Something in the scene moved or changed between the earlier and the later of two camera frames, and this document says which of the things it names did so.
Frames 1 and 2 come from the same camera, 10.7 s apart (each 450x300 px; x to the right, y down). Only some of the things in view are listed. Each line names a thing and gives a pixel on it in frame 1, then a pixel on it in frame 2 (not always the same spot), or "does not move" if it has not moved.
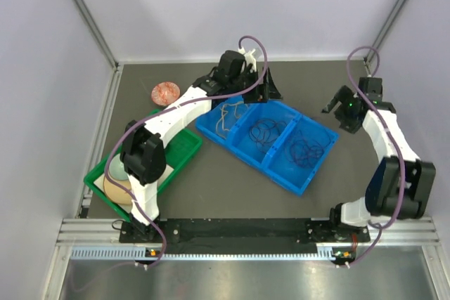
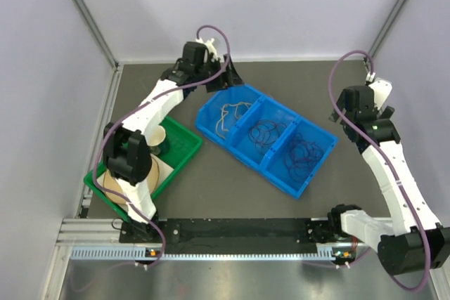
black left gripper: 264,92 → 227,79
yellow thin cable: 224,113 does not move
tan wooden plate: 115,192 does not move
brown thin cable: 265,131 does not move
